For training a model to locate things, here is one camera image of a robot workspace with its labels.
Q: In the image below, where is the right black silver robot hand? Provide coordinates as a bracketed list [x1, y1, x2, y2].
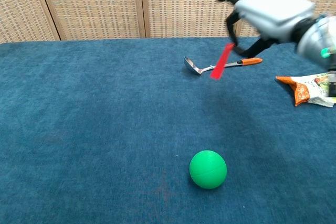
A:
[216, 0, 316, 58]

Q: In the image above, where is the orange white snack bag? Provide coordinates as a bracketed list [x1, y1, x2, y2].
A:
[275, 75, 334, 109]

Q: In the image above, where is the green ball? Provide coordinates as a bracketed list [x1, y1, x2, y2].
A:
[189, 150, 228, 190]

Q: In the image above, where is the woven bamboo folding screen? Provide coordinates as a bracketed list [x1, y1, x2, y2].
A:
[0, 0, 336, 44]

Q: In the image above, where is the blue carpet table mat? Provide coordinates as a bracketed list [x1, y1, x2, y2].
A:
[0, 34, 336, 224]

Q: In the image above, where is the steel ladle with orange handle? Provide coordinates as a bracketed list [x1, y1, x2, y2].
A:
[183, 56, 263, 77]

